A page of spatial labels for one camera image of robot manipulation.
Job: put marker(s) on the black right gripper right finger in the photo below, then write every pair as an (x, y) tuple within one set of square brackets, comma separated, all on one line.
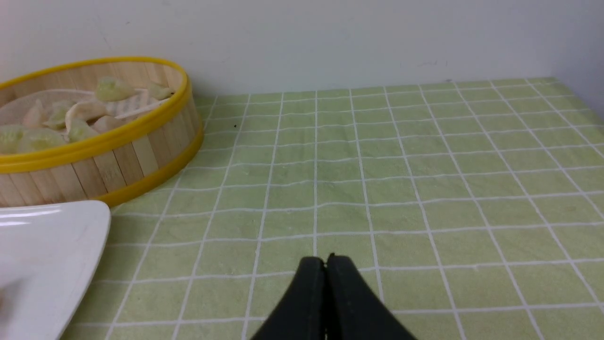
[(354, 311)]

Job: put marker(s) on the yellow rimmed bamboo steamer basket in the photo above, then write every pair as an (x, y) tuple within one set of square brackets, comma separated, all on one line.
[(116, 166)]

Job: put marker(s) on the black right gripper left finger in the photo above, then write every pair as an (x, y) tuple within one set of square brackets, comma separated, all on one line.
[(299, 313)]

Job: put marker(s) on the green checkered tablecloth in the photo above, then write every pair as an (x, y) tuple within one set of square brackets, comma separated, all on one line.
[(474, 211)]

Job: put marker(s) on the white square plate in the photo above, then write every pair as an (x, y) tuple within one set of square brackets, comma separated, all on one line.
[(49, 255)]

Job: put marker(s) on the pale green dumpling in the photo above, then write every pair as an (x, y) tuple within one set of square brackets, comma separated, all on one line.
[(159, 92)]

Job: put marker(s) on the white steamer liner cloth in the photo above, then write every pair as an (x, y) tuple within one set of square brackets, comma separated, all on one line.
[(14, 110)]

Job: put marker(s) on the pale pink dumpling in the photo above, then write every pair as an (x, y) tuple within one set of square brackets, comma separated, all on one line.
[(36, 116)]

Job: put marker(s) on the white dumpling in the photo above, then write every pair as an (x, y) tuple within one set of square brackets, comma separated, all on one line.
[(106, 123), (85, 111)]

